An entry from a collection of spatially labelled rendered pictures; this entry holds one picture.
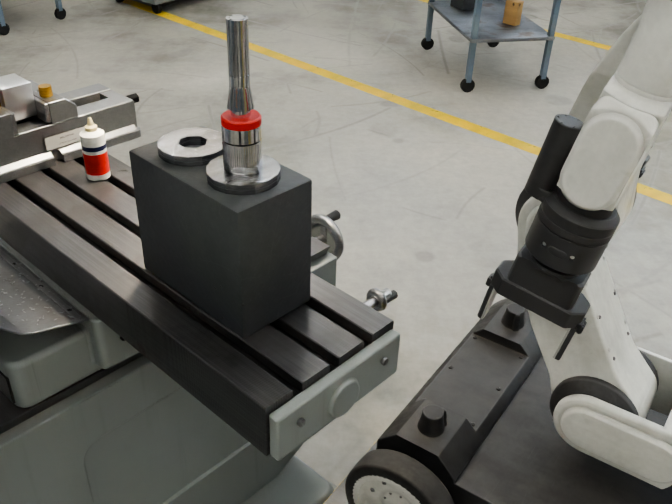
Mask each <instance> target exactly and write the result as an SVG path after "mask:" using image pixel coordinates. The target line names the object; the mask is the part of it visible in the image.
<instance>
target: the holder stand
mask: <svg viewBox="0 0 672 504"><path fill-rule="evenodd" d="M129 155H130V162H131V170H132V177H133V184H134V192H135V199H136V207H137V214H138V221H139V229H140V236H141V243H142V251H143V258H144V265H145V268H146V269H147V270H149V271H150V272H151V273H153V274H154V275H155V276H157V277H158V278H160V279H161V280H162V281H164V282H165V283H167V284H168V285H169V286H171V287H172V288H174V289H175V290H176V291H178V292H179V293H180V294H182V295H183V296H185V297H186V298H187V299H189V300H190V301H192V302H193V303H194V304H196V305H197V306H198V307H200V308H201V309H203V310H204V311H205V312H207V313H208V314H210V315H211V316H212V317H214V318H215V319H217V320H218V321H219V322H221V323H222V324H223V325H225V326H226V327H228V328H229V329H230V330H232V331H233V332H235V333H236V334H237V335H239V336H240V337H242V338H246V337H248V336H250V335H252V334H253V333H255V332H257V331H258V330H260V329H262V328H263V327H265V326H267V325H269V324H270V323H272V322H274V321H275V320H277V319H279V318H280V317H282V316H284V315H286V314H287V313H289V312H291V311H292V310H294V309H296V308H297V307H299V306H301V305H303V304H304V303H306V302H308V301H309V300H310V281H311V214H312V180H311V179H310V178H308V177H306V176H304V175H302V174H300V173H298V172H296V171H294V170H291V169H289V168H287V167H285V166H283V165H281V164H279V162H278V161H276V160H275V159H273V158H272V157H270V156H267V155H264V154H262V156H263V169H262V170H261V171H260V172H259V173H257V174H255V175H252V176H246V177H238V176H233V175H230V174H228V173H227V172H225V170H224V166H223V149H222V133H221V132H219V131H216V130H213V129H209V128H206V127H204V126H199V127H195V128H183V129H178V130H174V131H171V132H169V133H167V134H165V135H163V136H162V137H161V138H160V139H159V140H158V141H155V142H152V143H149V144H146V145H143V146H140V147H138V148H135V149H132V150H130V151H129Z"/></svg>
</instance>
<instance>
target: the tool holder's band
mask: <svg viewBox="0 0 672 504"><path fill-rule="evenodd" d="M261 123H262V118H261V114H260V113H259V112H258V111H256V110H254V109H252V110H251V115H250V116H249V117H247V118H242V119H240V118H234V117H233V116H231V111H230V110H226V111H225V112H224V113H222V114H221V125H222V126H223V127H224V128H226V129H229V130H233V131H248V130H253V129H256V128H258V127H259V126H260V125H261Z"/></svg>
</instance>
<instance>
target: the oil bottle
mask: <svg viewBox="0 0 672 504"><path fill-rule="evenodd" d="M79 135H80V140H81V147H82V153H83V158H84V164H85V170H86V175H87V178H88V179H89V180H91V181H103V180H106V179H108V178H109V177H110V176H111V172H110V165H109V159H108V152H107V146H106V140H105V133H104V130H102V129H99V128H97V125H96V124H94V123H93V121H92V119H91V117H88V120H87V125H86V126H85V130H83V131H81V132H80V134H79Z"/></svg>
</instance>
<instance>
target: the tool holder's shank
mask: <svg viewBox="0 0 672 504"><path fill-rule="evenodd" d="M226 35H227V55H228V75H229V90H228V100H227V109H228V110H230V111H231V116H233V117H234V118H240V119H242V118H247V117H249V116H250V115H251V110H252V109H254V107H255V106H254V101H253V96H252V90H251V85H250V57H249V28H248V16H246V15H240V14H234V15H231V16H226Z"/></svg>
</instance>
